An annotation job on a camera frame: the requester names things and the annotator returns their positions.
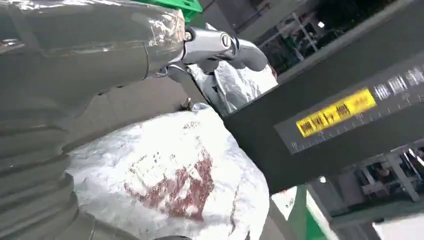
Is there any white parcel with black print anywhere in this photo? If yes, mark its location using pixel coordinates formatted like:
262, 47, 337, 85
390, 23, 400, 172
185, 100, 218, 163
187, 23, 279, 117

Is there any yellow and grey column label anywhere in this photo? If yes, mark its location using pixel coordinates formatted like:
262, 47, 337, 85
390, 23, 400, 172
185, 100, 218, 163
274, 64, 424, 156

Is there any black scanner column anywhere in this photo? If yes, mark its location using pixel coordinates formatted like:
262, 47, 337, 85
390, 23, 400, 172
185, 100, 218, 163
223, 0, 424, 197

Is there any green plastic crate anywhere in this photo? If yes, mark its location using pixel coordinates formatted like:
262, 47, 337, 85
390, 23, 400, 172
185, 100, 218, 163
132, 0, 204, 23

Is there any white parcel with red letters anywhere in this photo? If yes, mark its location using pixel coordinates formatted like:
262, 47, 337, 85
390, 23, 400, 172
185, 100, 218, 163
270, 186, 300, 221

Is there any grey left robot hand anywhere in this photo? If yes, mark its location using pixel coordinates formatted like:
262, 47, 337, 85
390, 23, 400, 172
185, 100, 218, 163
0, 0, 269, 132

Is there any green conveyor belt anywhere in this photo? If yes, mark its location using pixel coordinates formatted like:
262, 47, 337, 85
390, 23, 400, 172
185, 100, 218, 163
287, 184, 329, 240

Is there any metal shelving rack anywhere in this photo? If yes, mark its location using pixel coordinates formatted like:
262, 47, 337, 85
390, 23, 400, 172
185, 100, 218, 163
327, 142, 424, 216
238, 0, 395, 75

